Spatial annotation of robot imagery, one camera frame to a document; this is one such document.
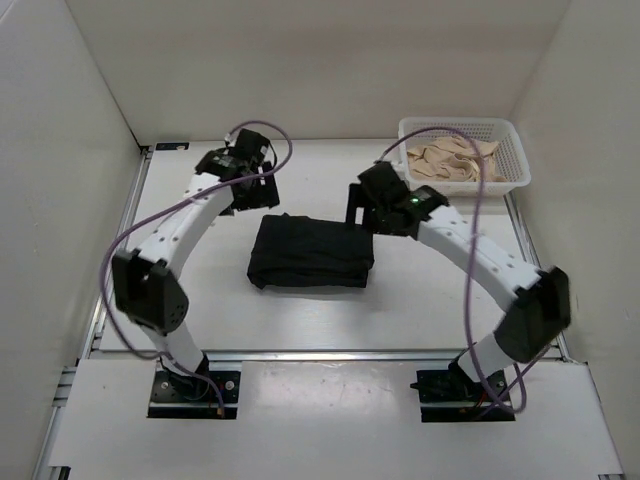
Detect black trousers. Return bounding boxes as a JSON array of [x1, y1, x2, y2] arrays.
[[247, 214, 375, 289]]

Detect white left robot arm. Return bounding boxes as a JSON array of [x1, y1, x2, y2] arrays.
[[111, 141, 279, 400]]

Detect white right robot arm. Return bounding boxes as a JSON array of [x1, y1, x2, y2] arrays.
[[346, 184, 571, 400]]

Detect beige trousers in basket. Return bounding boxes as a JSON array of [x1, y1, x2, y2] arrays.
[[407, 135, 507, 182]]

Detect white plastic basket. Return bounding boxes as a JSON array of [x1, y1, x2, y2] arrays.
[[398, 117, 531, 197]]

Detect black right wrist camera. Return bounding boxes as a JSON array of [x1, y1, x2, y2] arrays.
[[358, 161, 409, 207]]

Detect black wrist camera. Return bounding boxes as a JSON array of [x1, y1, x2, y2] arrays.
[[228, 128, 271, 166], [358, 161, 409, 207]]

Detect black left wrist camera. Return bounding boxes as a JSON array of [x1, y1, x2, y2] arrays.
[[228, 128, 271, 166]]

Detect aluminium front frame rail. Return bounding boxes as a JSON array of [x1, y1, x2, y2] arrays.
[[82, 347, 569, 365]]

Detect aluminium frame rail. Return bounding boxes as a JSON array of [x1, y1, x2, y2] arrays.
[[39, 144, 154, 480], [502, 192, 626, 480], [82, 347, 569, 365]]

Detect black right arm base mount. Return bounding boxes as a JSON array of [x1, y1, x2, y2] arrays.
[[410, 370, 515, 423]]

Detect aluminium right frame rail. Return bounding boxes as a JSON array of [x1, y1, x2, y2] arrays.
[[502, 192, 626, 480]]

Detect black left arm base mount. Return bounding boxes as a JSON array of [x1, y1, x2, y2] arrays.
[[147, 366, 241, 420]]

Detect aluminium left frame rail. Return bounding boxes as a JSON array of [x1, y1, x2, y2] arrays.
[[39, 144, 154, 480]]

